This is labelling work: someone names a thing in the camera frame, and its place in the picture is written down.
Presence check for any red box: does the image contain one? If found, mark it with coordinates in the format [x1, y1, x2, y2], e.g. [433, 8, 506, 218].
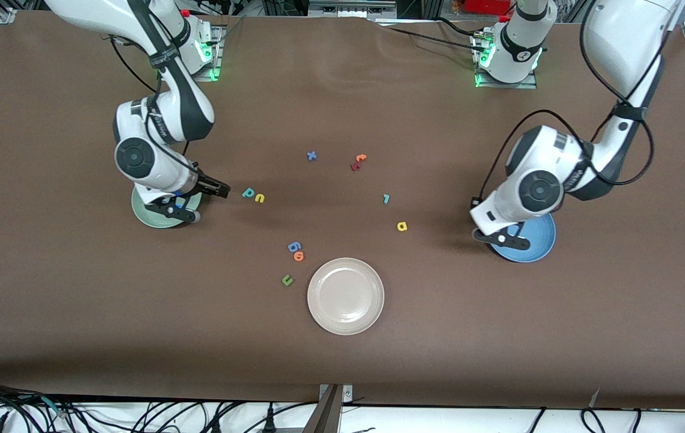
[464, 0, 514, 16]

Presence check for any green cable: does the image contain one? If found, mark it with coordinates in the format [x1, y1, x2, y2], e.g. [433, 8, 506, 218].
[40, 396, 72, 419]

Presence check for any small metal bracket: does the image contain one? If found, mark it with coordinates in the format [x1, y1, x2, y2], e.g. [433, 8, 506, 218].
[319, 384, 354, 405]

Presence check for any blue plate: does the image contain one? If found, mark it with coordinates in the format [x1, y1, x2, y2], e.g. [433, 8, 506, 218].
[491, 212, 557, 263]

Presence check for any aluminium profile bar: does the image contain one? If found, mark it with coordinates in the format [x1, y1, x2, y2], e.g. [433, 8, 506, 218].
[302, 385, 343, 433]

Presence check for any green plate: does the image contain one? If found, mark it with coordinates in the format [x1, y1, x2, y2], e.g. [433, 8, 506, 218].
[131, 180, 203, 230]

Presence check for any grey metal rack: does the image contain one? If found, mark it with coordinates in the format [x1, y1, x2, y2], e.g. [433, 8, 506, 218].
[308, 0, 397, 19]

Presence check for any beige plate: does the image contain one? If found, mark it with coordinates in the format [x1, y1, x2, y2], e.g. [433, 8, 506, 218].
[307, 257, 386, 336]

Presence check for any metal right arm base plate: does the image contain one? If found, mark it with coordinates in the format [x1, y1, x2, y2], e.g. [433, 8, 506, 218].
[189, 24, 223, 82]

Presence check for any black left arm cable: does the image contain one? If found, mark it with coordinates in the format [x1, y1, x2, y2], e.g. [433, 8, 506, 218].
[472, 0, 656, 208]

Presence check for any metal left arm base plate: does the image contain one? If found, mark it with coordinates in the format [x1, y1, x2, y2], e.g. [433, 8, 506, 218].
[475, 33, 538, 90]

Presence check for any brown table cover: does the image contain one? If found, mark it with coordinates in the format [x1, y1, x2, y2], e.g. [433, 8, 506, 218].
[0, 9, 685, 411]

